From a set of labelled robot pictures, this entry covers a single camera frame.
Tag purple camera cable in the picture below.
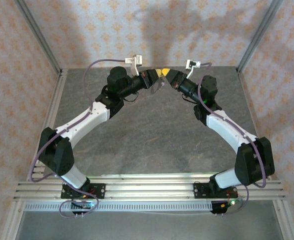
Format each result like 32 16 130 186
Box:
198 61 267 217
29 58 126 219

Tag slotted grey cable duct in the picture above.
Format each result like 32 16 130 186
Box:
24 201 214 212

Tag thin aluminium side rail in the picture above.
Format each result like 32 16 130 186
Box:
236 71 262 140

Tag grey metal lower panel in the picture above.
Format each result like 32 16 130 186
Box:
15 211 286 240

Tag double aluminium side rail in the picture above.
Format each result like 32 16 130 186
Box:
26 69 69 181

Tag aluminium corner post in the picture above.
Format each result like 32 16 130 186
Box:
13 0 62 75
236 0 285 74

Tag aluminium table edge rail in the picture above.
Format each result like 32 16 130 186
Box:
26 173 272 181

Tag aluminium frame leg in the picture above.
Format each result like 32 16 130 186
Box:
0 199 25 240
273 199 294 240

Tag wide aluminium base beam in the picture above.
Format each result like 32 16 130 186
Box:
13 180 287 201

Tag small electronics board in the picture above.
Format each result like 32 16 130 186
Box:
211 198 245 216
70 199 99 211

